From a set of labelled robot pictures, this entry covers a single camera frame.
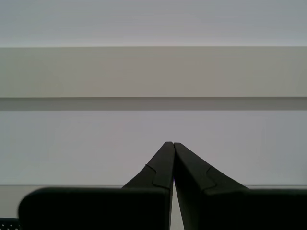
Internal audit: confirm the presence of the black mesh basket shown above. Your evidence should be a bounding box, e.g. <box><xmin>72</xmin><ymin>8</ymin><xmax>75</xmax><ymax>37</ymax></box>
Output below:
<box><xmin>0</xmin><ymin>217</ymin><xmax>20</xmax><ymax>230</ymax></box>

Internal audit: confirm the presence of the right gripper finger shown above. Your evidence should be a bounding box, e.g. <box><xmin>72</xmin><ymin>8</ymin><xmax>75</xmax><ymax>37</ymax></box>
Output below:
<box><xmin>18</xmin><ymin>141</ymin><xmax>175</xmax><ymax>230</ymax></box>
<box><xmin>173</xmin><ymin>142</ymin><xmax>307</xmax><ymax>230</ymax></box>

